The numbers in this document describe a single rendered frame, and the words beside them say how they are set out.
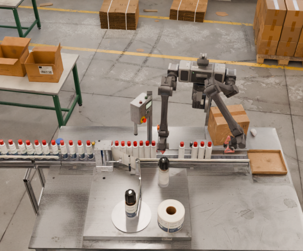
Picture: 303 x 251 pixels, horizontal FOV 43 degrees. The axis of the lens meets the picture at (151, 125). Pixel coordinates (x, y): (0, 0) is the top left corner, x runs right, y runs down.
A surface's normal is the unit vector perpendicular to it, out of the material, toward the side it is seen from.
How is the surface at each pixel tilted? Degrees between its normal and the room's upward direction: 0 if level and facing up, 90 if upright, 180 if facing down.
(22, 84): 0
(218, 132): 90
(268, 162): 0
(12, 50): 89
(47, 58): 89
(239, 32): 0
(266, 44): 87
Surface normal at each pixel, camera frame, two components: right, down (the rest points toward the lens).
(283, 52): -0.15, 0.71
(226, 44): 0.00, -0.73
